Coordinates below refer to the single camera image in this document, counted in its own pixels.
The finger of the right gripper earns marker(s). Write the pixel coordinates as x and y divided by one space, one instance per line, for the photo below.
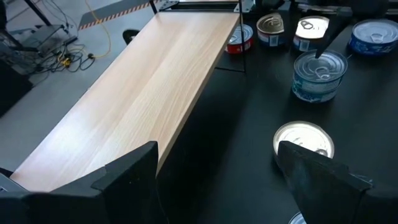
334 28

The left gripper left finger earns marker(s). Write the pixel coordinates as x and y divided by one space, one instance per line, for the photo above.
130 186

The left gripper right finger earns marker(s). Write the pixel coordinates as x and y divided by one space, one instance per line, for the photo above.
320 186

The gold-lid can red blue label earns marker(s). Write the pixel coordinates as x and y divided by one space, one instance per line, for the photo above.
311 133
270 25

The teal snack tuna can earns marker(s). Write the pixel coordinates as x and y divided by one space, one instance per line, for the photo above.
317 84

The wooden shelf black metal legs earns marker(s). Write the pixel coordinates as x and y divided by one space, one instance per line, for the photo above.
140 77

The pale-lid can white blue label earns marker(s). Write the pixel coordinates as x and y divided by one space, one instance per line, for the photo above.
306 29

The silver tuna can blue label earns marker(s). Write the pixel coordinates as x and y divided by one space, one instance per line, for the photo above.
374 35

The black table mat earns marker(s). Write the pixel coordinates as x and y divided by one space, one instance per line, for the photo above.
248 140

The silver tuna can red label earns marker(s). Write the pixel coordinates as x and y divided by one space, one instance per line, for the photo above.
248 34

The large black case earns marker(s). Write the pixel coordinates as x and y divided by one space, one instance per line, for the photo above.
12 90

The grey metal platform base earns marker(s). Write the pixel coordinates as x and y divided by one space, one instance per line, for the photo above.
43 39

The black stand leg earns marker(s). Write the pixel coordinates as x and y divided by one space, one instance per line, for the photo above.
37 12

